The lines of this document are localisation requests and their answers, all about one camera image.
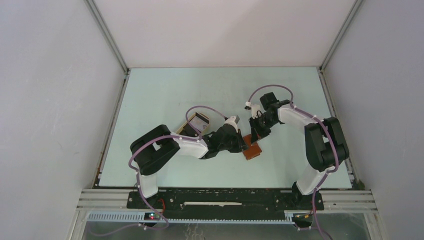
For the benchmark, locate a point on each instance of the left aluminium corner post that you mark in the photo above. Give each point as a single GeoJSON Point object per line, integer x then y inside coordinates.
{"type": "Point", "coordinates": [105, 31]}

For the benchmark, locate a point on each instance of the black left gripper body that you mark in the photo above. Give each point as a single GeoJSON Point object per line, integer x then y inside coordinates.
{"type": "Point", "coordinates": [232, 146]}

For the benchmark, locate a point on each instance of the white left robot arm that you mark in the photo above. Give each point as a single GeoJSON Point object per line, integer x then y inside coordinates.
{"type": "Point", "coordinates": [156, 148]}

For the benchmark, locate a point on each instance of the oval wooden tray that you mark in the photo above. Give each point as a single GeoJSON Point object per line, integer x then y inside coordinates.
{"type": "Point", "coordinates": [188, 130]}

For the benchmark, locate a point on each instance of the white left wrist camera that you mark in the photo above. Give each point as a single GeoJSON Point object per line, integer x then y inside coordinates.
{"type": "Point", "coordinates": [233, 121]}

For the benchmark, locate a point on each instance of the brown leather card holder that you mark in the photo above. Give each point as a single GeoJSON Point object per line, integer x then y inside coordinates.
{"type": "Point", "coordinates": [253, 149]}

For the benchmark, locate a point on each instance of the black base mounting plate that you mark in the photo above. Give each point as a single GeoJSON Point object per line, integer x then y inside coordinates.
{"type": "Point", "coordinates": [226, 203]}

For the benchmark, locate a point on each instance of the grey card in tray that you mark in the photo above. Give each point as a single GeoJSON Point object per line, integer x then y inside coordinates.
{"type": "Point", "coordinates": [200, 122]}

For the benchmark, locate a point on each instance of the aluminium corner frame post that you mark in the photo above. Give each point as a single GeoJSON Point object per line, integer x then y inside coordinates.
{"type": "Point", "coordinates": [357, 4]}

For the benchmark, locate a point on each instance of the light blue cable duct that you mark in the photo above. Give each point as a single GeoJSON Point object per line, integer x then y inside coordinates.
{"type": "Point", "coordinates": [139, 217]}

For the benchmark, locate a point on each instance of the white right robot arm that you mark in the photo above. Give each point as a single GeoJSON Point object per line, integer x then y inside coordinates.
{"type": "Point", "coordinates": [325, 143]}

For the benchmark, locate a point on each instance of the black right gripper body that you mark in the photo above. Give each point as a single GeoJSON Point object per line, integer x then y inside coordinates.
{"type": "Point", "coordinates": [261, 125]}

